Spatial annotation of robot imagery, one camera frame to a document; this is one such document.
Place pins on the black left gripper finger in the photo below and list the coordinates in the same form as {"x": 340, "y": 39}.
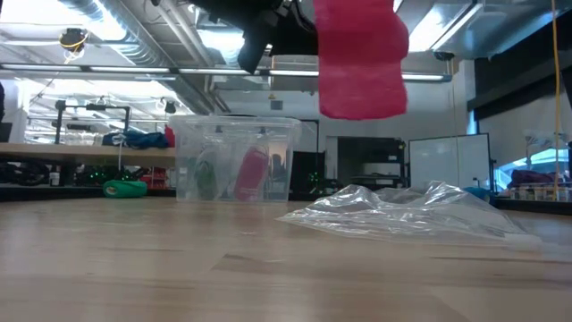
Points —
{"x": 252, "y": 49}

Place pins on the red elastic bandage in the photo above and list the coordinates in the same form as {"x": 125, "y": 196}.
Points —
{"x": 362, "y": 67}

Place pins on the clear plastic zip bag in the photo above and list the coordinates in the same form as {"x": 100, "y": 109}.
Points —
{"x": 402, "y": 214}

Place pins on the bagged red bandage roll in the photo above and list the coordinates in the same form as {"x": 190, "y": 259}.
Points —
{"x": 251, "y": 174}

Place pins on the bagged green bandage roll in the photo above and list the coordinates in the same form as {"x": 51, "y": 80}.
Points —
{"x": 206, "y": 179}

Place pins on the clear plastic storage box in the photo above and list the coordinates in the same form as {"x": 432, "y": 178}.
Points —
{"x": 223, "y": 134}

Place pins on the small red bag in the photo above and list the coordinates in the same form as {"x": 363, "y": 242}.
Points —
{"x": 170, "y": 136}

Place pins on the black monitor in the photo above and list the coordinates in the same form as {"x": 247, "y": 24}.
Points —
{"x": 308, "y": 172}

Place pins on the blue cloth bag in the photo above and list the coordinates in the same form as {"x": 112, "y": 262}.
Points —
{"x": 143, "y": 139}

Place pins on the red storage bins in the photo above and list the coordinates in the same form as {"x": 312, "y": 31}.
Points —
{"x": 156, "y": 176}

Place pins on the black shelving unit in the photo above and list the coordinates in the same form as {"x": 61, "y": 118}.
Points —
{"x": 380, "y": 152}

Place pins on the wooden workbench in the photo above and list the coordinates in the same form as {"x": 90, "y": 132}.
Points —
{"x": 67, "y": 154}

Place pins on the white cabinet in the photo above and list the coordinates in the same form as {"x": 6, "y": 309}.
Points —
{"x": 433, "y": 163}

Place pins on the purple bag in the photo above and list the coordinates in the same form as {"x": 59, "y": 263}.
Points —
{"x": 532, "y": 177}

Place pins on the row of small jars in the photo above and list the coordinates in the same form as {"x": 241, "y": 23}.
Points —
{"x": 536, "y": 193}

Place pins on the black camera rig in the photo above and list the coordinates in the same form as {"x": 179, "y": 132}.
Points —
{"x": 59, "y": 121}

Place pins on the black aluminium table frame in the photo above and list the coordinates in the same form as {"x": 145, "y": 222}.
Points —
{"x": 44, "y": 193}

